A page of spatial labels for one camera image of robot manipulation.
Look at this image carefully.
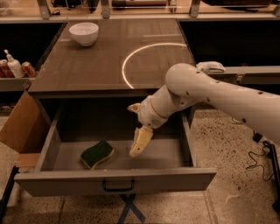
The white ceramic bowl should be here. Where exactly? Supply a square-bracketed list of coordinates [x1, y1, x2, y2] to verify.
[69, 22, 99, 46]

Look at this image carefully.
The grey open top drawer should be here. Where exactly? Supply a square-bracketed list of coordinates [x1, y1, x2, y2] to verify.
[15, 110, 217, 196]

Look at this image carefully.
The green yellow sponge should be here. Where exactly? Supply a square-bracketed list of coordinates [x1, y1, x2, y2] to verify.
[80, 140, 114, 170]

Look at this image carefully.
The folded white cloth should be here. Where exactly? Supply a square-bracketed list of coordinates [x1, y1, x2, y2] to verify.
[196, 61, 226, 73]

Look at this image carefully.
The grey right shelf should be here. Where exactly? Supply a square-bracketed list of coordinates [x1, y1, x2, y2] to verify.
[206, 66, 280, 85]

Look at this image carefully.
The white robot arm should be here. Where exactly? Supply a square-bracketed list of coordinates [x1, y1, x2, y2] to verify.
[128, 63, 280, 157]

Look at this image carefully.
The black stand leg left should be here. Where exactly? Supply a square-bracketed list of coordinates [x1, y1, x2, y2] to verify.
[0, 165, 19, 224]

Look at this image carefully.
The black stand leg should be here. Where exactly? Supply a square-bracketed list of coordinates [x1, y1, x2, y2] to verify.
[269, 144, 280, 213]
[0, 165, 19, 224]

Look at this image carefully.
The grey left shelf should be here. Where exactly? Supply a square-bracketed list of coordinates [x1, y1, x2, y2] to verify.
[0, 78, 34, 92]

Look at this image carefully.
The black drawer handle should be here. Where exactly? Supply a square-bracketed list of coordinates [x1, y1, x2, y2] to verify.
[102, 179, 135, 193]

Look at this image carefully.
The brown cardboard box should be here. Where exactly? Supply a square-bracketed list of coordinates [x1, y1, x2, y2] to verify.
[0, 91, 49, 153]

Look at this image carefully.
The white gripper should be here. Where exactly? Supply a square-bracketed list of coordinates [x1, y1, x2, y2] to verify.
[127, 95, 167, 158]

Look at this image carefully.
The white pump bottle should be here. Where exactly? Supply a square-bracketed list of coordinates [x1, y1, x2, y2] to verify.
[4, 49, 25, 78]

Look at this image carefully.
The red soda can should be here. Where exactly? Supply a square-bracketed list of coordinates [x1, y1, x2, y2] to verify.
[22, 61, 37, 78]

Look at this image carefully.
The grey cabinet with dark counter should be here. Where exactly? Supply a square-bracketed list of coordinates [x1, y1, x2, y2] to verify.
[29, 18, 194, 122]

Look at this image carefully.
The grey shelf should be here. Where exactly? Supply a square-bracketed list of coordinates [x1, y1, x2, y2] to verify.
[206, 66, 280, 85]
[0, 78, 34, 92]

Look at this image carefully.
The black stand leg right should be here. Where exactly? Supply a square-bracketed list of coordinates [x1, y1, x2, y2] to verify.
[269, 144, 280, 213]

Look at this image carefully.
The black power adapter cable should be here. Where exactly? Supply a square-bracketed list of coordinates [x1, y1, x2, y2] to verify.
[231, 116, 275, 182]

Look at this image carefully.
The red can at edge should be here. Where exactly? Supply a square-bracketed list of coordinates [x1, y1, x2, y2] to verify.
[0, 59, 13, 78]

